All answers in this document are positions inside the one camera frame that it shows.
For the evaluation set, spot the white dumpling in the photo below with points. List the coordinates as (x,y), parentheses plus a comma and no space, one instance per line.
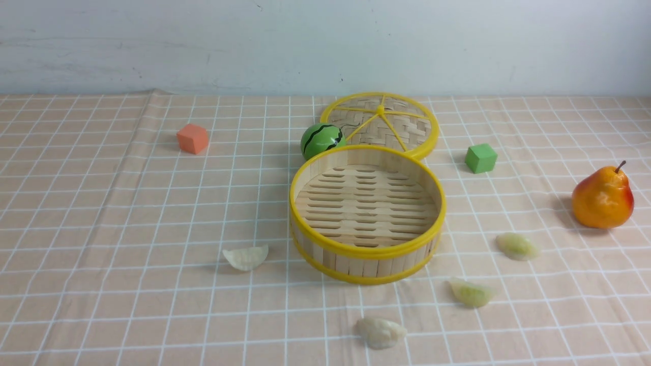
(379,333)
(246,259)

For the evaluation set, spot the white dumpling front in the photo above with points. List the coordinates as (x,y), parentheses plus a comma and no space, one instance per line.
(379,333)

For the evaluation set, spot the green dumpling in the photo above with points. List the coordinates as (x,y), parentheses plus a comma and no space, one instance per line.
(471,294)
(516,246)

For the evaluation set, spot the bamboo steamer tray yellow rim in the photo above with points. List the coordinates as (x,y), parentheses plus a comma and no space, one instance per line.
(366,215)

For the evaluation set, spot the woven bamboo steamer lid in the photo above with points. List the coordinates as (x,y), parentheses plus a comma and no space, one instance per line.
(385,119)

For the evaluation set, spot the green toy watermelon ball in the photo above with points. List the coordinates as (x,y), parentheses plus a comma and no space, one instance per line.
(320,138)

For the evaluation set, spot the orange foam cube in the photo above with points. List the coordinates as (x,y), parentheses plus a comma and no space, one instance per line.
(193,139)

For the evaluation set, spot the green foam cube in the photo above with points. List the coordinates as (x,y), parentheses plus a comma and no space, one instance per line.
(481,158)

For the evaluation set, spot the peach checkered tablecloth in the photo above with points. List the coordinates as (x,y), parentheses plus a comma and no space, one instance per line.
(112,237)

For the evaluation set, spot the orange yellow toy pear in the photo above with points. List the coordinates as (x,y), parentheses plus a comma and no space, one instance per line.
(604,200)

